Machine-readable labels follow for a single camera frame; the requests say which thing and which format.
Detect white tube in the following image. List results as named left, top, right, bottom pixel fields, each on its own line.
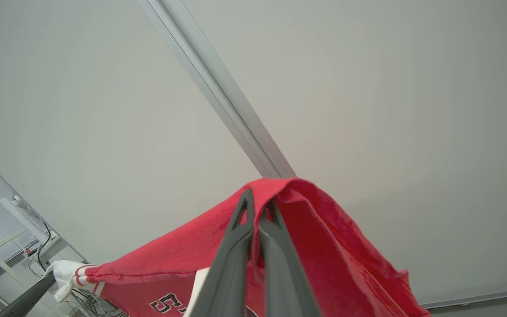
left=0, top=197, right=39, bottom=243

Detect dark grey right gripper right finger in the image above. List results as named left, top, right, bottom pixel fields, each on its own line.
left=257, top=199, right=323, bottom=317

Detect grey metal partition post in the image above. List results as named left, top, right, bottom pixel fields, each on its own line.
left=137, top=0, right=297, bottom=179

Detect grey wall base rail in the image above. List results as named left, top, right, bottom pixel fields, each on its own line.
left=420, top=286, right=507, bottom=310

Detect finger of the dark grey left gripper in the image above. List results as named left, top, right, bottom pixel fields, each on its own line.
left=0, top=272, right=57, bottom=317

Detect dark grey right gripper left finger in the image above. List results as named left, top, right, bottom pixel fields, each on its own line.
left=190, top=188, right=255, bottom=317

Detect red jersey shirt white sleeves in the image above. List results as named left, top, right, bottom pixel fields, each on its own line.
left=44, top=177, right=431, bottom=317

